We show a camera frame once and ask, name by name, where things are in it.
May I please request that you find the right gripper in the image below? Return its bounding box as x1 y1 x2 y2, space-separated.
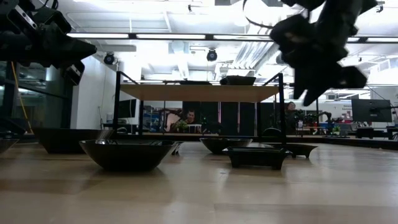
269 14 349 107

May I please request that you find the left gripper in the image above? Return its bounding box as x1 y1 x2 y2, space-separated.
0 12 98 68

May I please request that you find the small black square plate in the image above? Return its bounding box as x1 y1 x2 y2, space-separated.
264 142 318 159
221 146 293 170

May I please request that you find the black wavy square deep bowl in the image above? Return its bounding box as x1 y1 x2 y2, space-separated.
219 75 257 86

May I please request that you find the black rounded shallow bowl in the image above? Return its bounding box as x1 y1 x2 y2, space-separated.
179 80 212 86
199 137 253 156
78 139 178 172

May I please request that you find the person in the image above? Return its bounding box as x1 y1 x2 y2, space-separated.
284 101 299 136
183 109 200 125

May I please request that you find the computer monitor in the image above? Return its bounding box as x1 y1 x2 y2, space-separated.
118 98 137 119
351 98 393 123

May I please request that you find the LED light bar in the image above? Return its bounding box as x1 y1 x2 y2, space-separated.
58 32 398 44

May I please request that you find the black fluted square bowl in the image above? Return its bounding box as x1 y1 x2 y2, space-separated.
32 127 113 155

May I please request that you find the small green plant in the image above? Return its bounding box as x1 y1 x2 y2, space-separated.
174 120 189 134

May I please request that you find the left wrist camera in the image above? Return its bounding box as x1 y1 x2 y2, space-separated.
63 60 86 86

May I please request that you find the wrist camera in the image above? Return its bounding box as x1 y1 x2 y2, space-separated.
336 65 368 90
63 60 86 86

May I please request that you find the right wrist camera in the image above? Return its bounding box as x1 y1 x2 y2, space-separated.
336 65 368 90

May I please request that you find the black metal rig frame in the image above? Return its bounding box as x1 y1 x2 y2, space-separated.
0 132 398 151

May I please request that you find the yellow extension cable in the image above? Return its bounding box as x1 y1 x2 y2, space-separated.
11 60 34 134

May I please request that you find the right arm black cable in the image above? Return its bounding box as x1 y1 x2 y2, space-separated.
242 0 274 30

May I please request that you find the wooden shelf with black frame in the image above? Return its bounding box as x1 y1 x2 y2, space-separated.
112 70 289 147

